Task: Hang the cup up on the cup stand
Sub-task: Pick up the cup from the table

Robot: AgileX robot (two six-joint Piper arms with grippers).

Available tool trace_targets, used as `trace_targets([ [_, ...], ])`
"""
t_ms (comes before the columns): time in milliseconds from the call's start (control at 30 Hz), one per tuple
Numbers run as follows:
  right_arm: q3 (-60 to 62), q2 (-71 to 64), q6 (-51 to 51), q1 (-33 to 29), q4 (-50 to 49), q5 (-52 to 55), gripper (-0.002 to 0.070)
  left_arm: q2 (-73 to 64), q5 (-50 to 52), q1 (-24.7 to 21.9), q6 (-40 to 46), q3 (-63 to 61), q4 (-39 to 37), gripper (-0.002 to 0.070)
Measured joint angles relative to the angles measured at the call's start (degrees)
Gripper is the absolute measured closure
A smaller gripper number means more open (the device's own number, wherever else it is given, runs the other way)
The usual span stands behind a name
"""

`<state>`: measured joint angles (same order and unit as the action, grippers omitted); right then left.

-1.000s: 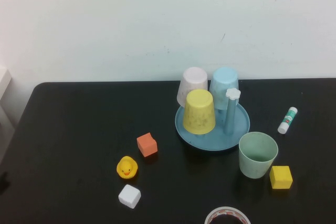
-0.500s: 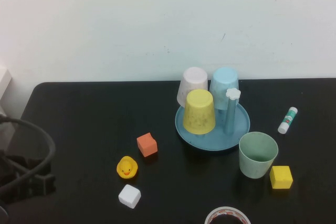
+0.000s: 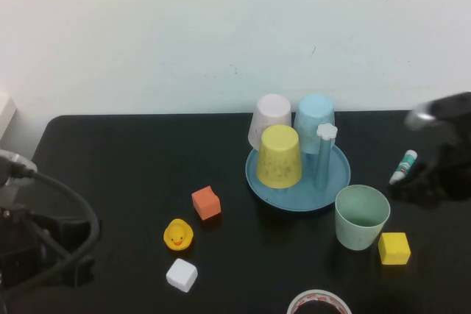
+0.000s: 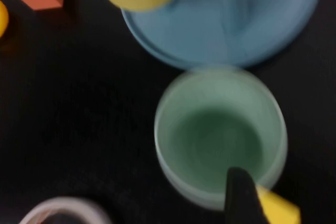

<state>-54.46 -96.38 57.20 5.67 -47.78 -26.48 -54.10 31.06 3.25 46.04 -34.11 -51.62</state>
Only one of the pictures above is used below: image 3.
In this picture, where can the yellow foam cube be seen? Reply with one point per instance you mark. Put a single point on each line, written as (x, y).
(394, 249)

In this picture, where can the white green glue stick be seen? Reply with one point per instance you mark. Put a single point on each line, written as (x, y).
(404, 165)

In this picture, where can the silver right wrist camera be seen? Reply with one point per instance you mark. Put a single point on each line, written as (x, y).
(419, 119)

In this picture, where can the orange foam cube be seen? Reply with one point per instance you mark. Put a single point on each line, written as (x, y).
(206, 203)

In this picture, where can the pale green plastic cup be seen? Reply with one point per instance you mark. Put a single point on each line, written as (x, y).
(358, 235)

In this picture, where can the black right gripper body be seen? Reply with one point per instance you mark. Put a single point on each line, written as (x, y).
(456, 152)

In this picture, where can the light blue plastic cup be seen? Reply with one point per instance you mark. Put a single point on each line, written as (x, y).
(312, 111)

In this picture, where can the clear tape roll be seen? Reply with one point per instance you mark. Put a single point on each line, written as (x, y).
(294, 301)

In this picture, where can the white foam cube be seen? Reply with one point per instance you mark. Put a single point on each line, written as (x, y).
(181, 275)

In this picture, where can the blue cup stand with pegs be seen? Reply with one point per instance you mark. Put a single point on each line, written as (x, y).
(294, 198)

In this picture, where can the yellow rubber duck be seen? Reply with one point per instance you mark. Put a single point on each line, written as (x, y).
(177, 235)

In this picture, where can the white speckled plastic cup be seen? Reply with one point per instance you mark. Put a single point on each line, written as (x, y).
(270, 108)

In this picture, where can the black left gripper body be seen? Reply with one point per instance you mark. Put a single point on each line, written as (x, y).
(18, 248)

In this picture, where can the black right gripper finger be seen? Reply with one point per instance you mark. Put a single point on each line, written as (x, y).
(414, 187)
(428, 198)

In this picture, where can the yellow plastic cup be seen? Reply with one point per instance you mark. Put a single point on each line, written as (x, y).
(278, 159)

